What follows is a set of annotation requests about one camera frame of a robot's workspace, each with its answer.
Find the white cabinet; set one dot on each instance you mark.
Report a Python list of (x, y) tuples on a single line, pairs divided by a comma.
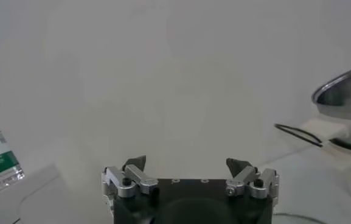
[(41, 204)]

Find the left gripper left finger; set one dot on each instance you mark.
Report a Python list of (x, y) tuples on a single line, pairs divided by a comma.
[(138, 176)]

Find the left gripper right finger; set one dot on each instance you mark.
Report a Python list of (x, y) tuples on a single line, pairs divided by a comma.
[(245, 176)]

